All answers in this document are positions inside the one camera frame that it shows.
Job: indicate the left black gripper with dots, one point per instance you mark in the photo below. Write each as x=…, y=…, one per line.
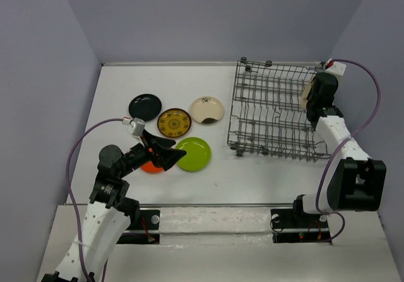
x=165, y=158

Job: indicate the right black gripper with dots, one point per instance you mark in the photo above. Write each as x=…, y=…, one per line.
x=309, y=94

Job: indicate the orange plate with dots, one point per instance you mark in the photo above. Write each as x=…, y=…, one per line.
x=151, y=168

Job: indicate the cream floral plate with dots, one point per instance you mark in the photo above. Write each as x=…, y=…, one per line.
x=305, y=94

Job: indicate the black plate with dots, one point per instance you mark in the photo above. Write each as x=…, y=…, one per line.
x=145, y=106

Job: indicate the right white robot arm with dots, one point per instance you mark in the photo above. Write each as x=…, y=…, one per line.
x=352, y=180

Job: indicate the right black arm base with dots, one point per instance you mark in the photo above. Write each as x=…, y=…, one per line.
x=293, y=226

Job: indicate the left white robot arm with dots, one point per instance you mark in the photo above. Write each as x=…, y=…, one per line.
x=110, y=212

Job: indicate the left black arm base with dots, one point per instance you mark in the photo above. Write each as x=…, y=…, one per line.
x=145, y=231

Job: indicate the brown yellow patterned plate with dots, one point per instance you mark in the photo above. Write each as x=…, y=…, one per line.
x=174, y=123

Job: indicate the green plate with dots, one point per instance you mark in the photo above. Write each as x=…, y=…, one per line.
x=198, y=154

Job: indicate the cream plate with dark spot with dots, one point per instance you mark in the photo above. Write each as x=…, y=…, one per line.
x=206, y=110

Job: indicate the white foam strip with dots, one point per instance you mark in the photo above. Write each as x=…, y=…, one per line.
x=222, y=220

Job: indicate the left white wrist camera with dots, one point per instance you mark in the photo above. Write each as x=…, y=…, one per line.
x=134, y=126

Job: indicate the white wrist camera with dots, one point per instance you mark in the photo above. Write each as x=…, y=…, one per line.
x=134, y=126
x=335, y=68

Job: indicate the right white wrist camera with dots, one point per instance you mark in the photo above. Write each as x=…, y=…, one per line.
x=335, y=68

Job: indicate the grey wire dish rack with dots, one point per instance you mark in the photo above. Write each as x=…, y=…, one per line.
x=266, y=117

